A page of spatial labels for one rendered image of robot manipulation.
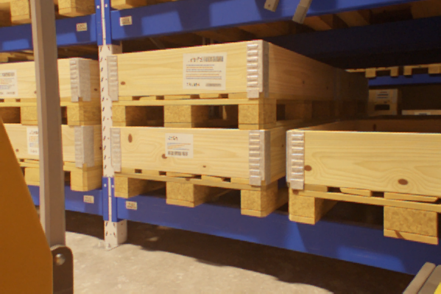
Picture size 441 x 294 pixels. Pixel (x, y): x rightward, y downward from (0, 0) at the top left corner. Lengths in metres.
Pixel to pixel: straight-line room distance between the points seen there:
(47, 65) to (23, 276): 0.48
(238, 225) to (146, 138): 0.57
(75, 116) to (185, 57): 0.73
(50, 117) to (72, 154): 1.25
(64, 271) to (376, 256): 1.01
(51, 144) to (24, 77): 1.52
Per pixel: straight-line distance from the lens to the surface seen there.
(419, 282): 0.92
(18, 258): 0.52
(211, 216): 1.68
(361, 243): 1.48
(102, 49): 2.04
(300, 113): 1.93
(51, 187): 0.90
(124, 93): 1.82
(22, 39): 2.53
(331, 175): 1.37
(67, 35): 2.24
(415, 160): 1.33
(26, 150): 2.41
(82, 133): 2.05
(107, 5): 2.04
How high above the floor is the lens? 0.71
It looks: 4 degrees down
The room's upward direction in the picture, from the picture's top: 1 degrees counter-clockwise
